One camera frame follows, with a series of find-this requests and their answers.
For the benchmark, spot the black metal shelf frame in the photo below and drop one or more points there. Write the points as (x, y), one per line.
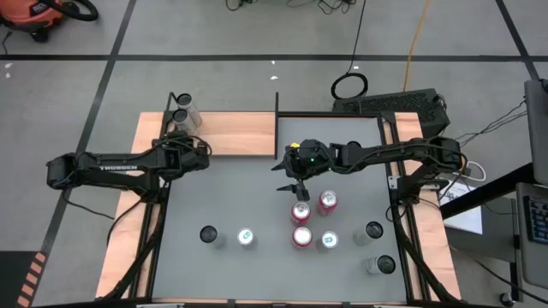
(276, 128)

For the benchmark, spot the black orange hazard strip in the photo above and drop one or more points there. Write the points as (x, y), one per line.
(32, 278)

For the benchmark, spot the slim silver blue can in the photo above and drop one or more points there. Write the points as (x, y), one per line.
(246, 236)
(329, 240)

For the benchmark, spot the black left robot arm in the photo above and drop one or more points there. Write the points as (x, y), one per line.
(85, 164)

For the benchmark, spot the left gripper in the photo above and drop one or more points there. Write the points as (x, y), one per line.
(190, 156)

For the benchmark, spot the grey monitor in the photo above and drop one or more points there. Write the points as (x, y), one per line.
(538, 128)

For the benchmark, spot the black caster wheel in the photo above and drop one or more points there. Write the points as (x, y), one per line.
(506, 298)

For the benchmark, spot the orange shop vacuum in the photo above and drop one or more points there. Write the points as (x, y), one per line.
(30, 13)

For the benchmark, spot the yellow power plug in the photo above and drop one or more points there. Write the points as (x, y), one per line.
(463, 161)

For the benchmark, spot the red Fanta strawberry can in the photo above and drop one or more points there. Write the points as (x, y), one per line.
(302, 235)
(328, 199)
(301, 211)

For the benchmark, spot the grey table mat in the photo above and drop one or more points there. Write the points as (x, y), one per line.
(274, 274)

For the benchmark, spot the grey device with keypad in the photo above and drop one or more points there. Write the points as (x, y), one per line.
(537, 220)

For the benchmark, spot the black metal stand bar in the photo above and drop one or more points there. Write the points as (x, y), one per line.
(509, 179)

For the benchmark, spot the white paper sheet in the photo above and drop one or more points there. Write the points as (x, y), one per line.
(466, 220)

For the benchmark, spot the yellow gripper tag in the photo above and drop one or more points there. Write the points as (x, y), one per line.
(294, 145)

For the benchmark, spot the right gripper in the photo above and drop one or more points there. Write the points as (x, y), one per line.
(308, 158)

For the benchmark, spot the wooden shelf board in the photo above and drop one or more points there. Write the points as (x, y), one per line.
(240, 132)

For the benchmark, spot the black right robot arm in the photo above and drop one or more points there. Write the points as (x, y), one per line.
(394, 152)

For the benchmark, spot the black aluminium table frame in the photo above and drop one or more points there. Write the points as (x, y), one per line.
(327, 114)

